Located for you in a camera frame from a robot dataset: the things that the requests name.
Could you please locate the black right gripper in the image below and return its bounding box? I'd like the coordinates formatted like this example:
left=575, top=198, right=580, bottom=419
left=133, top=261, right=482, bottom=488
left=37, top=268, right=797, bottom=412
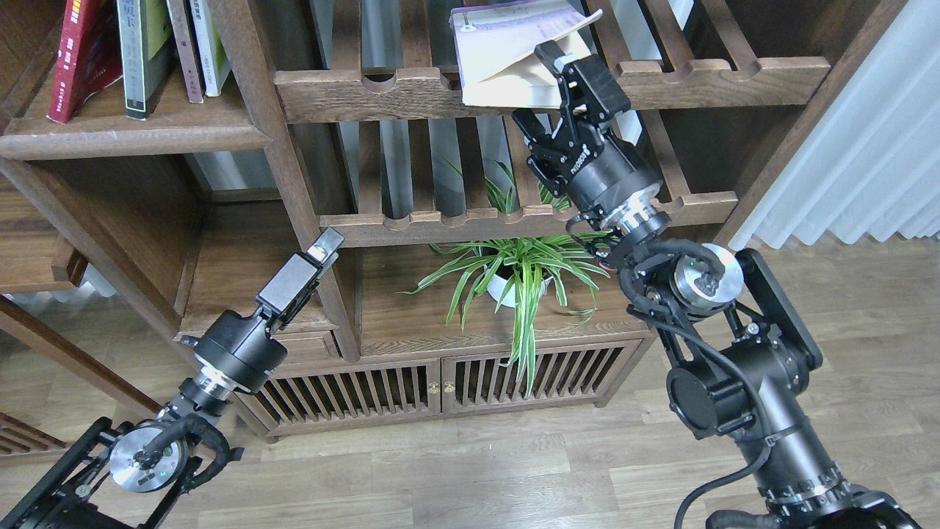
left=513, top=40, right=670, bottom=232

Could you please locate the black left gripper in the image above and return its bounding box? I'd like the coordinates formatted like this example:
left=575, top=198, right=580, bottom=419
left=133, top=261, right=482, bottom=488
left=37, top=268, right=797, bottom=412
left=181, top=228, right=344, bottom=394

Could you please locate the white lavender cover book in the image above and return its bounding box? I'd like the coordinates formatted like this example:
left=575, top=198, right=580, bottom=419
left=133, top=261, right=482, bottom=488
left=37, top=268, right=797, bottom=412
left=449, top=1, right=604, bottom=109

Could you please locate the black yellow-green cover book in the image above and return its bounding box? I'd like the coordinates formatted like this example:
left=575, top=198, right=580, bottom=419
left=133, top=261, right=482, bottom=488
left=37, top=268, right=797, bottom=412
left=117, top=1, right=174, bottom=120

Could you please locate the red cover book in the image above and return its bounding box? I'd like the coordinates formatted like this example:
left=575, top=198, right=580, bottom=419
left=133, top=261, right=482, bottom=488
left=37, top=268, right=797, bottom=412
left=47, top=1, right=122, bottom=123

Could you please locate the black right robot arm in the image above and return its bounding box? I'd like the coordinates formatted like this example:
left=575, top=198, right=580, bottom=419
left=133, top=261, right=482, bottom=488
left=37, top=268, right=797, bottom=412
left=513, top=40, right=917, bottom=528

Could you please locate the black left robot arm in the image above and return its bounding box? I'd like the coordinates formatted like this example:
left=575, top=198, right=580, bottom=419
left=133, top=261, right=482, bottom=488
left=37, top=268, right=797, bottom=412
left=2, top=228, right=344, bottom=528

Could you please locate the green spider plant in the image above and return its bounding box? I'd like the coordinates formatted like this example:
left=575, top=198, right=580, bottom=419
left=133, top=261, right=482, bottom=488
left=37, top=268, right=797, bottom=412
left=397, top=161, right=625, bottom=397

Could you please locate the brown wooden bookshelf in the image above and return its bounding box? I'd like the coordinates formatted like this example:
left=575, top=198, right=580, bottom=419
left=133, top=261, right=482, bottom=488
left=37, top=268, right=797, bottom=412
left=2, top=1, right=904, bottom=438

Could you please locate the white plant pot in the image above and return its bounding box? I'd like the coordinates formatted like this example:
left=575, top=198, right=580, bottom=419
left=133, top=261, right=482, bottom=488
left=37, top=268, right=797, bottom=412
left=486, top=267, right=553, bottom=313

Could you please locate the white green upright book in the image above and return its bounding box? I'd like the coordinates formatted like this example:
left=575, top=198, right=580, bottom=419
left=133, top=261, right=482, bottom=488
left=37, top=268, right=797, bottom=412
left=190, top=1, right=232, bottom=97

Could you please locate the dark wooden side furniture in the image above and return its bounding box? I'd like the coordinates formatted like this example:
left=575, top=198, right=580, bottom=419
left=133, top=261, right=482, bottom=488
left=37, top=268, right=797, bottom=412
left=1, top=179, right=160, bottom=460

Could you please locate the brown spine upright book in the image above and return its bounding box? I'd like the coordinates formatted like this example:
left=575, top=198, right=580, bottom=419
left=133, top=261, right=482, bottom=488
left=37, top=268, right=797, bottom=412
left=167, top=1, right=204, bottom=104

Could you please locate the white pleated curtain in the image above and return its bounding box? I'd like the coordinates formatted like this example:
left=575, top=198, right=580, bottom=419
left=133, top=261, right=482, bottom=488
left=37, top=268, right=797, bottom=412
left=729, top=1, right=939, bottom=250

